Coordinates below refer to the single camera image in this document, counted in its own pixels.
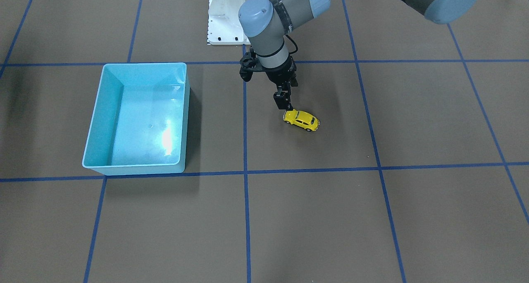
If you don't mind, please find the yellow beetle toy car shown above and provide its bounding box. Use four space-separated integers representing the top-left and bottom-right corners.
283 109 320 132

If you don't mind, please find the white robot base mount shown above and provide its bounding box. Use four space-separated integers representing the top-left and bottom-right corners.
207 0 250 45

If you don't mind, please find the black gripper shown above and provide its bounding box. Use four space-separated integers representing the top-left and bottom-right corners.
264 59 298 111

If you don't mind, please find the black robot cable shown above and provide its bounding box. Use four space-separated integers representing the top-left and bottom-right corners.
284 34 299 56

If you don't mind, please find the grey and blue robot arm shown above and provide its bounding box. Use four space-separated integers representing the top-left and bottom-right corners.
238 0 477 111

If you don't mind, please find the light blue plastic bin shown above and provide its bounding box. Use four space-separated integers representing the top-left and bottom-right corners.
82 62 190 176

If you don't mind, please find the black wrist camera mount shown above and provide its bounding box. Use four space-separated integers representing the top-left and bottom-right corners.
239 48 263 82

